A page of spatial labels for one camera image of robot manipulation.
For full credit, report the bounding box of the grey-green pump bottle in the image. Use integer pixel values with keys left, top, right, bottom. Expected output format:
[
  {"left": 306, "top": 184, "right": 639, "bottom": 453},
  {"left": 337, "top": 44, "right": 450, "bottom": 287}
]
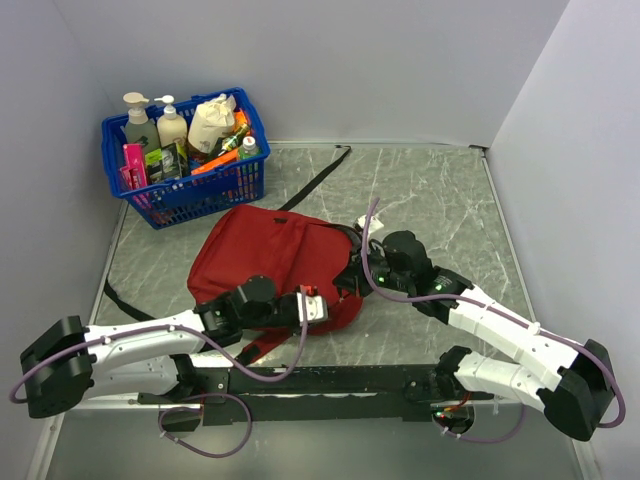
[{"left": 123, "top": 92, "right": 160, "bottom": 154}]

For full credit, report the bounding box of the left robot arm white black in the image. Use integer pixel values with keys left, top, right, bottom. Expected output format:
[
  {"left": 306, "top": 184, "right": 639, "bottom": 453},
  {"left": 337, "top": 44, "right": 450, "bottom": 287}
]
[{"left": 10, "top": 276, "right": 328, "bottom": 419}]

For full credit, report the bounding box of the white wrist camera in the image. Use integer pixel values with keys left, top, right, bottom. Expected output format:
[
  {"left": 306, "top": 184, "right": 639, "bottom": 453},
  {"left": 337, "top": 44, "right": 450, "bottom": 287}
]
[
  {"left": 296, "top": 292, "right": 329, "bottom": 325},
  {"left": 354, "top": 215, "right": 384, "bottom": 235}
]

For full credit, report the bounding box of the blue plastic basket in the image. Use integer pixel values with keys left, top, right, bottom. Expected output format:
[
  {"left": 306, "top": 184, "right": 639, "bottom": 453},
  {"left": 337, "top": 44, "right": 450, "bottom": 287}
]
[{"left": 101, "top": 87, "right": 272, "bottom": 230}]

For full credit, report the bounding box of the green glass bottle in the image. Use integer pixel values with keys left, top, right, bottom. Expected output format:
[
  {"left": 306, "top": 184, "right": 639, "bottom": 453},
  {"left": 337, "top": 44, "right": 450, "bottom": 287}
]
[{"left": 221, "top": 123, "right": 251, "bottom": 153}]

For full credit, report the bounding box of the dark green box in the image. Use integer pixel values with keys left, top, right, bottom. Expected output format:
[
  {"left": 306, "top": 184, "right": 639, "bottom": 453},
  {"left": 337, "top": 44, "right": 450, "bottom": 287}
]
[{"left": 145, "top": 143, "right": 190, "bottom": 184}]

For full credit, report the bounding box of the cream pump bottle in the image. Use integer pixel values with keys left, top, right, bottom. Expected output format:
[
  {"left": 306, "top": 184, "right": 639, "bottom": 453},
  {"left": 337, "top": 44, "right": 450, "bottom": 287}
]
[{"left": 154, "top": 95, "right": 188, "bottom": 147}]

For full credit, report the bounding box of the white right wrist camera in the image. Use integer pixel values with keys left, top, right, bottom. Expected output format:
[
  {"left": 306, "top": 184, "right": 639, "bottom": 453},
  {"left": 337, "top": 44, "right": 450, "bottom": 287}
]
[{"left": 354, "top": 215, "right": 384, "bottom": 235}]

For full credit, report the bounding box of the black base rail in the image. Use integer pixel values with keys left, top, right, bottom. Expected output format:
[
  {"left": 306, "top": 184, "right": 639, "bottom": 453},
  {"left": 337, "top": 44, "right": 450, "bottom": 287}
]
[{"left": 138, "top": 364, "right": 466, "bottom": 422}]

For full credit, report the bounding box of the red backpack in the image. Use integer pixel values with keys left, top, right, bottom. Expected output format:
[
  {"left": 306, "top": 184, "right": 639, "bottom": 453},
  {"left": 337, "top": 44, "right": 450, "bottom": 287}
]
[{"left": 102, "top": 144, "right": 366, "bottom": 365}]

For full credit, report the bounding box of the beige cloth bag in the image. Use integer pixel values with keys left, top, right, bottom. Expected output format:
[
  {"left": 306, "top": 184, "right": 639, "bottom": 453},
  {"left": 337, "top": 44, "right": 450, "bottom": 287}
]
[{"left": 187, "top": 94, "right": 236, "bottom": 155}]

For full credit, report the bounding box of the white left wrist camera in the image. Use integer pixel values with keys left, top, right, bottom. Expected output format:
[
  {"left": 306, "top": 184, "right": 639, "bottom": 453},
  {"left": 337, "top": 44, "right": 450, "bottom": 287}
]
[{"left": 296, "top": 292, "right": 329, "bottom": 325}]

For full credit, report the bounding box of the pink box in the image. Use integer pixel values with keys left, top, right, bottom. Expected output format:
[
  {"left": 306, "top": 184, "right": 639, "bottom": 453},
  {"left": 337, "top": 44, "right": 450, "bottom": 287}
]
[{"left": 120, "top": 143, "right": 148, "bottom": 191}]

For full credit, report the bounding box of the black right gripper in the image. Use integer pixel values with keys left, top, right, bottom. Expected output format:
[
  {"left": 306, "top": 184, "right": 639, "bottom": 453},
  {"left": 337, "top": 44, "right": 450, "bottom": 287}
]
[{"left": 333, "top": 240, "right": 413, "bottom": 298}]

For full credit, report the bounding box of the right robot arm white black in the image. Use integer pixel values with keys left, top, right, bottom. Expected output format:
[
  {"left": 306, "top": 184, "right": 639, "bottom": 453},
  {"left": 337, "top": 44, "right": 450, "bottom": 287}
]
[{"left": 333, "top": 228, "right": 616, "bottom": 441}]

